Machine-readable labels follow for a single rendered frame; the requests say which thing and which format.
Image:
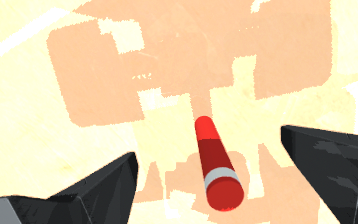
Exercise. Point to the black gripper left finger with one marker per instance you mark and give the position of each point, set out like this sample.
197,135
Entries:
103,197

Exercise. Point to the red peg with white band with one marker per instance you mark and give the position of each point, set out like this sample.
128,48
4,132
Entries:
223,189

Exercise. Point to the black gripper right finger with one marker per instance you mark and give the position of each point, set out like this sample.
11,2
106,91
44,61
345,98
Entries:
329,162

